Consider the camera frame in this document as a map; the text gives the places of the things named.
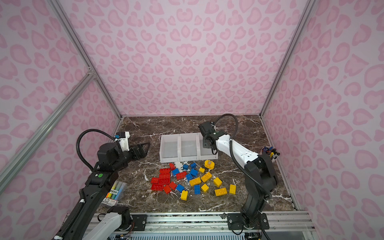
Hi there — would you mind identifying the white three-compartment plastic bin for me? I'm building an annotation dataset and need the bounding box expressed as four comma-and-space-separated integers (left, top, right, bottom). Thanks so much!
159, 133, 218, 163

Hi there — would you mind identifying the yellow lego brick square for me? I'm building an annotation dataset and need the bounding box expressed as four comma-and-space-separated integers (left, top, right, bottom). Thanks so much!
214, 178, 223, 188

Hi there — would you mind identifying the yellow lego brick small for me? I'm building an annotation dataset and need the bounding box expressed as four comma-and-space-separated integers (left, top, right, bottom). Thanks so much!
201, 184, 209, 193

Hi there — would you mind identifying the yellow lego brick long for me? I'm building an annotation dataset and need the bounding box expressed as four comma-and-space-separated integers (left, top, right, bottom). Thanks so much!
215, 188, 228, 197

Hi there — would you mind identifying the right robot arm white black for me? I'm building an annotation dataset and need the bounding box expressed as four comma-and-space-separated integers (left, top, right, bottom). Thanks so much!
199, 114, 278, 231

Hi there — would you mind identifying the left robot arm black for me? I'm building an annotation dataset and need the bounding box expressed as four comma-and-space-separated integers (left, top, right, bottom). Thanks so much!
53, 129, 151, 240

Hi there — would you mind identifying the red lego brick pile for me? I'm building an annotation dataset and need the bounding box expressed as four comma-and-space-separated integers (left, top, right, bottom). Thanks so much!
151, 163, 188, 194

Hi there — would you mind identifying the clear pack of markers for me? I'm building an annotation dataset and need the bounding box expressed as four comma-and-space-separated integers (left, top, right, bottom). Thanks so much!
102, 181, 127, 207

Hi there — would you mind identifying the blue lego brick left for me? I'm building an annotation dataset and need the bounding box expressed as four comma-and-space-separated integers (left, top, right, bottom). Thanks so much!
176, 185, 185, 193

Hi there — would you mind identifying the blue lego brick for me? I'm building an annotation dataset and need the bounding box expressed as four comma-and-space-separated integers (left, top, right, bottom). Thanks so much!
176, 185, 185, 193
194, 185, 201, 195

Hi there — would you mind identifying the blue lego brick front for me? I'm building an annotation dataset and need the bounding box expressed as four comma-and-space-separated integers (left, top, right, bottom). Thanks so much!
194, 185, 201, 195

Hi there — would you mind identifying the yellow lego brick front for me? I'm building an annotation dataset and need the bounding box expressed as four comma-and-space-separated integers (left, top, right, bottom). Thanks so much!
181, 190, 188, 201

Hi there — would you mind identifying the pink cup of markers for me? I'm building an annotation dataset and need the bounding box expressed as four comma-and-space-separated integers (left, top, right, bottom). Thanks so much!
261, 146, 281, 162

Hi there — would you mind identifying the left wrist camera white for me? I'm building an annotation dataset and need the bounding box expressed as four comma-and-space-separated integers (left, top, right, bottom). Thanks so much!
115, 132, 130, 152

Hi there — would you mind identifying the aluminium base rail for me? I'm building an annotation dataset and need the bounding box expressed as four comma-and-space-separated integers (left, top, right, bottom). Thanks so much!
59, 211, 316, 240

